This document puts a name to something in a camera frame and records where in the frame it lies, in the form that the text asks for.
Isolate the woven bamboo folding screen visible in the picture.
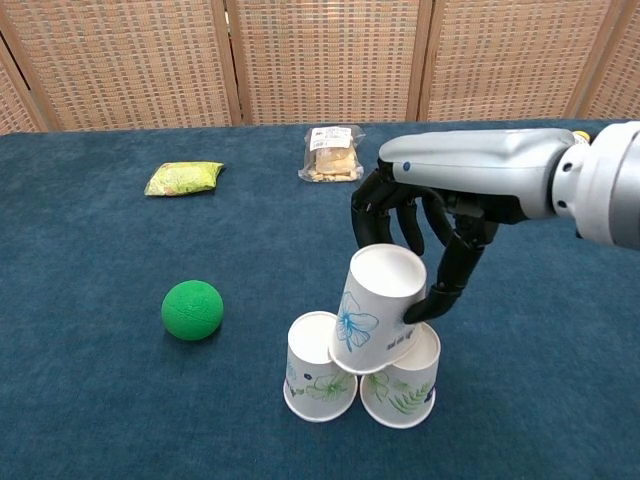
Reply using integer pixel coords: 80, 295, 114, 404
0, 0, 640, 134

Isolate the white paper cup fern leaf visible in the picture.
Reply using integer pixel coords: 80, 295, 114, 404
359, 322, 442, 430

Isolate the white paper cup blue flower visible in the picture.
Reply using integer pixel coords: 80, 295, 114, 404
328, 243, 429, 375

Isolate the clear bag of snacks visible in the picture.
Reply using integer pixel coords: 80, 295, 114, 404
297, 125, 365, 184

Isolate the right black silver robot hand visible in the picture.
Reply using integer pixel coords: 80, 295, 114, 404
349, 127, 576, 326

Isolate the green snack packet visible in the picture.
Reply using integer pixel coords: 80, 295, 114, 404
144, 160, 225, 198

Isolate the blue felt table cover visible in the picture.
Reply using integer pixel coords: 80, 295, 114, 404
0, 118, 640, 480

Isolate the white paper cup green flower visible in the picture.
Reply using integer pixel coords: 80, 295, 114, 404
282, 310, 359, 423

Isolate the green foam ball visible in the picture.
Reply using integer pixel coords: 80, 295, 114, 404
160, 279, 225, 342

